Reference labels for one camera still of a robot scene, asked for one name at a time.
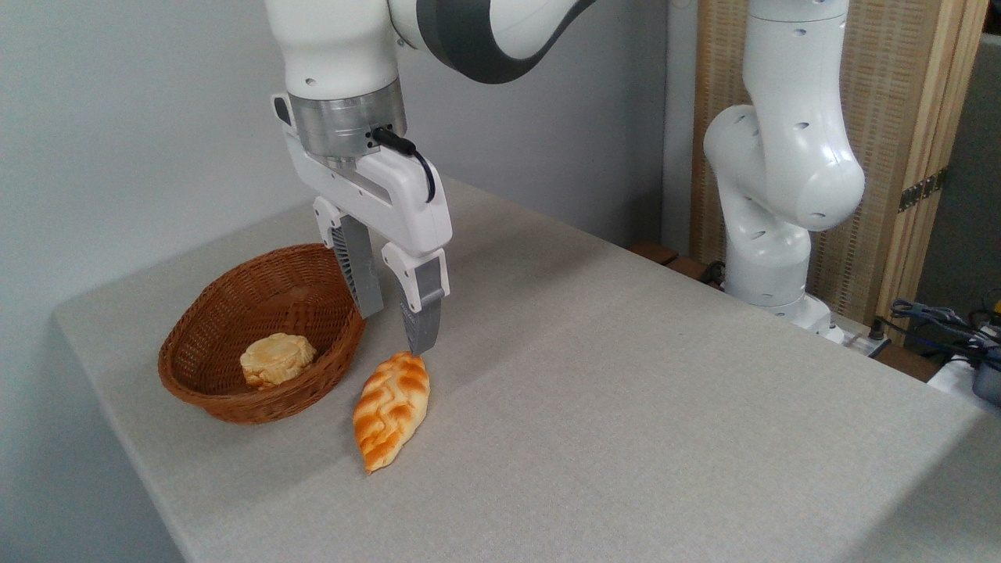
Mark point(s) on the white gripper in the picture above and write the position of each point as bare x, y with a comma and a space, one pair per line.
399, 199

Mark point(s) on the orange braided bread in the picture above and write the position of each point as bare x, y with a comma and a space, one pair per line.
389, 414

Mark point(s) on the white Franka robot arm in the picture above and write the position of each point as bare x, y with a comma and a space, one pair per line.
782, 156

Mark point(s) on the pale round bread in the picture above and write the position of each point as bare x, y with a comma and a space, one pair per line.
275, 360

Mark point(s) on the brown wicker basket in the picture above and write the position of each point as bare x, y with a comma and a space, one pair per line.
203, 391

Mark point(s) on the white power strip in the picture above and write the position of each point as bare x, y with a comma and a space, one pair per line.
860, 342

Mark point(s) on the wooden folding screen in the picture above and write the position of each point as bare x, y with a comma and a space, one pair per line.
884, 117

